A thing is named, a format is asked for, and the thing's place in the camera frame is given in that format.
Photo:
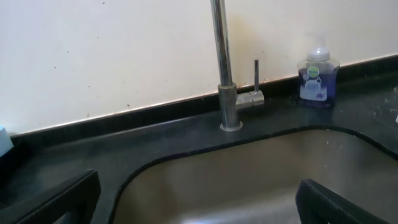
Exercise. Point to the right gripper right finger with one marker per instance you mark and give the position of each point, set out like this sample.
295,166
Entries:
323,205

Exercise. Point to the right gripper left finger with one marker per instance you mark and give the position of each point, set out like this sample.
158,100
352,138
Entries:
46,202

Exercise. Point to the black tray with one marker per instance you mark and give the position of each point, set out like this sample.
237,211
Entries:
9,174

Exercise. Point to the steel sink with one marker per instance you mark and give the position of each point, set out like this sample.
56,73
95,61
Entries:
255,180

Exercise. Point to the blue soap bottle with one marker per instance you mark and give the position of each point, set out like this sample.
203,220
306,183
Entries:
317,82

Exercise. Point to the steel tap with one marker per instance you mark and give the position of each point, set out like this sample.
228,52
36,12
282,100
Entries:
228,102

